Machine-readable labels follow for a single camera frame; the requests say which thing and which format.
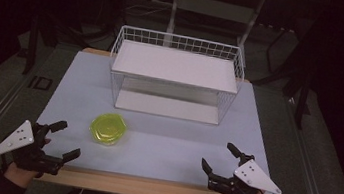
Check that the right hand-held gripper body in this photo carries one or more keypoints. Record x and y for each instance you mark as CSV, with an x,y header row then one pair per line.
x,y
253,178

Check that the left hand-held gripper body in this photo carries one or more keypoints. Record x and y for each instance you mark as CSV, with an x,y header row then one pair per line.
x,y
16,140

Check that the green hexagonal lidded container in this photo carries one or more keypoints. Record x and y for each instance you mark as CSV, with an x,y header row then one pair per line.
x,y
108,129

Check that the person's left hand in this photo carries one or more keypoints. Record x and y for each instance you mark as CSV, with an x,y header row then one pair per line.
x,y
20,176

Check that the pale blue table mat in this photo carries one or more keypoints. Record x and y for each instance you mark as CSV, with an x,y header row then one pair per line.
x,y
159,149

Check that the black stand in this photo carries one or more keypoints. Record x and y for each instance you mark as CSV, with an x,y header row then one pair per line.
x,y
32,45
301,104

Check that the grey metal stand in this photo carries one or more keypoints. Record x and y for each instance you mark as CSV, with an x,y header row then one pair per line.
x,y
215,8

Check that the black floor bracket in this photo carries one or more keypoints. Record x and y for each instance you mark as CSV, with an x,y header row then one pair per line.
x,y
40,83

